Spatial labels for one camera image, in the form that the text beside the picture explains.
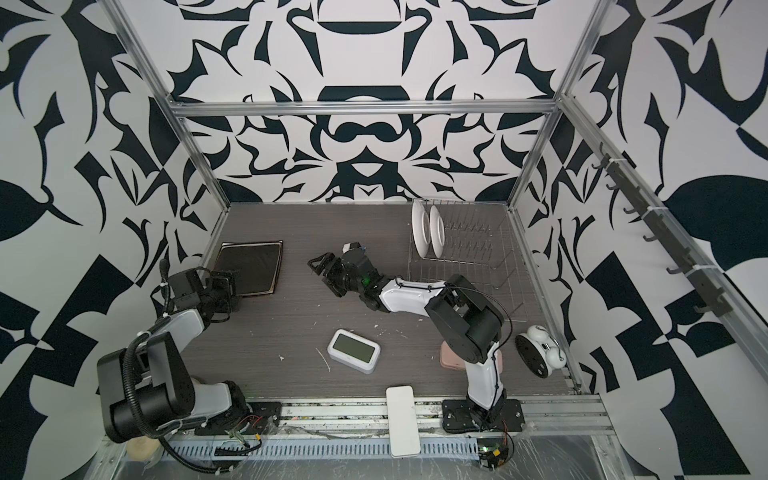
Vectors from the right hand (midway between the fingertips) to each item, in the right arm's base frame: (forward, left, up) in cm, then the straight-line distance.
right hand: (311, 269), depth 84 cm
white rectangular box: (-35, -24, -11) cm, 44 cm away
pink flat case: (-21, -37, -14) cm, 45 cm away
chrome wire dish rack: (+15, -52, -11) cm, 55 cm away
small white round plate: (+17, -32, -3) cm, 36 cm away
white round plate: (+16, -36, -4) cm, 40 cm away
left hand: (+3, +23, -5) cm, 23 cm away
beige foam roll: (-39, +34, -11) cm, 53 cm away
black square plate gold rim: (+11, +22, -12) cm, 27 cm away
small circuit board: (-40, -45, -17) cm, 63 cm away
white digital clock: (-18, -12, -12) cm, 25 cm away
